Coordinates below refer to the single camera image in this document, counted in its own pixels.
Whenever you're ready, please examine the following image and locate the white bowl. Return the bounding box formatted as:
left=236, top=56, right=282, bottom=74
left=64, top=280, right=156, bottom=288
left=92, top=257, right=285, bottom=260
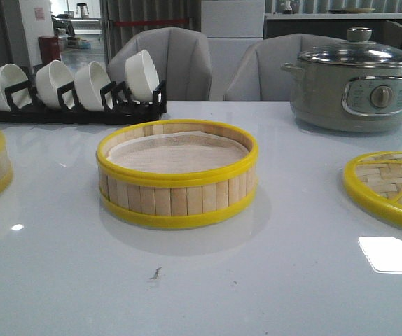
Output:
left=0, top=64, right=28, bottom=111
left=74, top=62, right=111, bottom=111
left=35, top=60, right=74, bottom=110
left=125, top=50, right=160, bottom=102

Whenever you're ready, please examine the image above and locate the left grey chair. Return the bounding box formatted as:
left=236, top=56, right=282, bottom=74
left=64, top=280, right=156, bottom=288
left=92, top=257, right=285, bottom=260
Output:
left=106, top=27, right=212, bottom=101

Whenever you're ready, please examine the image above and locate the dark shelf counter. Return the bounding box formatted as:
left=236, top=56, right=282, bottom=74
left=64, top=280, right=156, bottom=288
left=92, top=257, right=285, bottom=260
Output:
left=263, top=13, right=402, bottom=42

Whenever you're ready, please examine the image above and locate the white steamer liner cloth centre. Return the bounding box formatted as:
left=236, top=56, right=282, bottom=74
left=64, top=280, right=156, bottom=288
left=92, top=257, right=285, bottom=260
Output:
left=107, top=131, right=249, bottom=174

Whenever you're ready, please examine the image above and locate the red bin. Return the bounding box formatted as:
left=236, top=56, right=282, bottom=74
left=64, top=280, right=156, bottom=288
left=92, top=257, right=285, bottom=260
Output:
left=38, top=36, right=61, bottom=66

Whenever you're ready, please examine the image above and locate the grey chair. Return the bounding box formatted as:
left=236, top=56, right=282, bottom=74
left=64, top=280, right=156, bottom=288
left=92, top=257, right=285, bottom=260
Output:
left=223, top=34, right=341, bottom=102
left=106, top=27, right=212, bottom=101

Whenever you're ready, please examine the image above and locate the glass pot lid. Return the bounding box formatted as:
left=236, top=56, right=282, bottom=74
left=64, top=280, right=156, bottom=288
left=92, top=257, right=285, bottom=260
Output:
left=298, top=27, right=402, bottom=67

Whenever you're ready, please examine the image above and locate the white cabinet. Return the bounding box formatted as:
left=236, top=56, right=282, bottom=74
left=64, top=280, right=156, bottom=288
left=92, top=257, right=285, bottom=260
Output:
left=200, top=1, right=265, bottom=101

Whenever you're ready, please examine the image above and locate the black bowl rack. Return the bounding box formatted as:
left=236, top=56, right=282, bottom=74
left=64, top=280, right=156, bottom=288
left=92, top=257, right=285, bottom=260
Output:
left=0, top=80, right=167, bottom=125

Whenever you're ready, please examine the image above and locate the right grey chair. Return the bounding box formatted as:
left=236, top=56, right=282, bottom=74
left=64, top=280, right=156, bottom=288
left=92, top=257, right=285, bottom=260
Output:
left=223, top=34, right=341, bottom=102

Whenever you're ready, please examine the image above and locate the woven bamboo steamer lid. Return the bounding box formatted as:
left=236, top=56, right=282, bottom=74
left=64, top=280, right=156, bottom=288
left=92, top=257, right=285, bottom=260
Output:
left=343, top=151, right=402, bottom=228

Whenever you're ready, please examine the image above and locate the grey electric cooking pot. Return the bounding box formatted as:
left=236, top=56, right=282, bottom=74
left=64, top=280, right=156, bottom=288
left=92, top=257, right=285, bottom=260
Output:
left=281, top=60, right=402, bottom=132

